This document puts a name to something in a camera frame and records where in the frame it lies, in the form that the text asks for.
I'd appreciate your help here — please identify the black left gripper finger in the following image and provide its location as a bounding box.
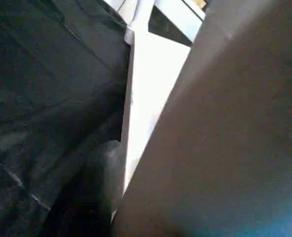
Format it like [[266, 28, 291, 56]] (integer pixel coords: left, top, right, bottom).
[[45, 139, 125, 237]]

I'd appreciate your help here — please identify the white plastic table top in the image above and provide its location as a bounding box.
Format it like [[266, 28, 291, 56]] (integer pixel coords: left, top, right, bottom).
[[121, 31, 192, 198]]

